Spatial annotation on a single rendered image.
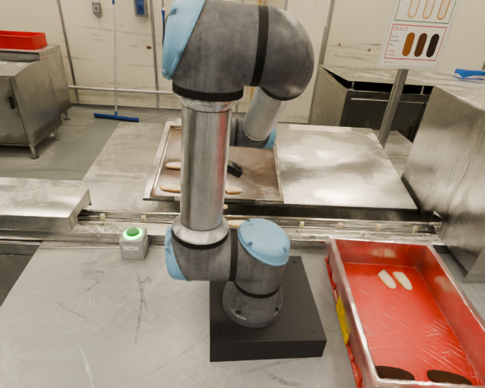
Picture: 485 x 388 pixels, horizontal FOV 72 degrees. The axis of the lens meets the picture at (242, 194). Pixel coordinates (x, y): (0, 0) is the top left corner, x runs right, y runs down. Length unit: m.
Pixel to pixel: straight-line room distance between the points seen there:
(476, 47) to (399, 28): 3.82
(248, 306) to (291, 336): 0.13
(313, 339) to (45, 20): 4.88
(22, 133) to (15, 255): 2.50
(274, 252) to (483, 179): 0.74
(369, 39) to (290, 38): 4.48
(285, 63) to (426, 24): 1.47
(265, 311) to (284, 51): 0.55
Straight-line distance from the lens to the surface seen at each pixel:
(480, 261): 1.25
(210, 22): 0.51
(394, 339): 1.01
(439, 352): 1.04
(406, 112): 3.07
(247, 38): 0.51
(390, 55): 1.89
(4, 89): 3.68
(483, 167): 1.22
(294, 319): 0.87
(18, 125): 3.76
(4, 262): 1.42
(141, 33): 4.82
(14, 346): 1.01
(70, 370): 0.92
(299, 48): 0.53
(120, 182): 1.53
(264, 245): 0.68
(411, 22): 1.91
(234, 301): 0.81
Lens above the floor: 1.56
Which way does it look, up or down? 32 degrees down
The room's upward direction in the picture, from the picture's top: 4 degrees clockwise
